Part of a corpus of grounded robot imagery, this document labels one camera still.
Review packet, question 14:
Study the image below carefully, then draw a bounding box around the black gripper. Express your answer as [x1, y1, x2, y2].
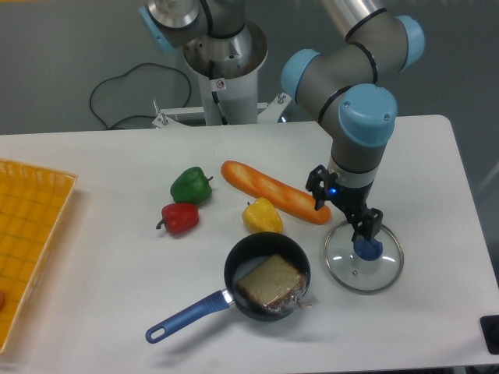
[306, 165, 383, 242]

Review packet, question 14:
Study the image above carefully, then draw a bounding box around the glass pot lid blue knob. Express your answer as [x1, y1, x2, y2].
[324, 221, 405, 295]

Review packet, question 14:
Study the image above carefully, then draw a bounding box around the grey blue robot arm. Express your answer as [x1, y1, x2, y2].
[139, 1, 425, 241]

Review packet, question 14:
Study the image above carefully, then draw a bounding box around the orange baguette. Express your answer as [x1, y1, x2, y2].
[221, 161, 332, 225]

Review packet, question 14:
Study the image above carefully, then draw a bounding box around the yellow bell pepper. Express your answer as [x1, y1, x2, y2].
[242, 197, 283, 233]

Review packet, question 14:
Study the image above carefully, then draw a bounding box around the wrapped bread slice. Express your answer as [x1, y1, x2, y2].
[235, 255, 311, 315]

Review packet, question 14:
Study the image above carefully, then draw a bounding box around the green bell pepper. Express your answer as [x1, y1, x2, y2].
[170, 166, 213, 205]

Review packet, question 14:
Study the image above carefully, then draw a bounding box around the red bell pepper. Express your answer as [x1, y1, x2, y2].
[156, 203, 200, 235]

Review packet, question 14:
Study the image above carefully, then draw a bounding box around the black device at edge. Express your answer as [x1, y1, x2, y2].
[480, 315, 499, 355]

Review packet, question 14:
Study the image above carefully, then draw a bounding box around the yellow plastic basket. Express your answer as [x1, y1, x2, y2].
[1, 159, 78, 352]

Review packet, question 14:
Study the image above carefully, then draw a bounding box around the black saucepan blue handle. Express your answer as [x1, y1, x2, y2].
[145, 232, 311, 344]

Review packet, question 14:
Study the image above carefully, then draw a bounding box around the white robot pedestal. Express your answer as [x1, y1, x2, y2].
[150, 21, 292, 129]

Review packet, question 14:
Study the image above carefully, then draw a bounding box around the black floor cable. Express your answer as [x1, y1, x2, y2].
[89, 62, 193, 130]

